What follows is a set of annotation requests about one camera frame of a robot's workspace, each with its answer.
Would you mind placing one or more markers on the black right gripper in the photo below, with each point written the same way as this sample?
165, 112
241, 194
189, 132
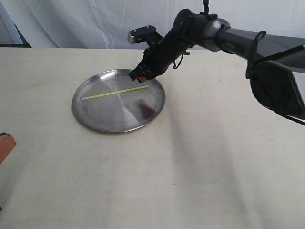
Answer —
153, 64

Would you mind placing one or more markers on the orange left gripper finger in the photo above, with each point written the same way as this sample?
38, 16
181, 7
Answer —
7, 144

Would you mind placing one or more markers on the thin green straw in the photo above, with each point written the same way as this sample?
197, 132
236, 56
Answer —
115, 92

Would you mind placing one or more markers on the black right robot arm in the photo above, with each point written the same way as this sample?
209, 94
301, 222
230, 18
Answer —
275, 64

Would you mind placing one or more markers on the round steel plate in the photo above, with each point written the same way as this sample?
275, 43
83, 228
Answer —
118, 113

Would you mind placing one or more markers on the black framed panel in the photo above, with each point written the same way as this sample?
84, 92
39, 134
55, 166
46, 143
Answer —
10, 36

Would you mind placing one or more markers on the white backdrop cloth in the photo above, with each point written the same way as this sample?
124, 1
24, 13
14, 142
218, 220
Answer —
105, 23

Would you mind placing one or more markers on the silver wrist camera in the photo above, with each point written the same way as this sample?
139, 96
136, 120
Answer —
147, 34

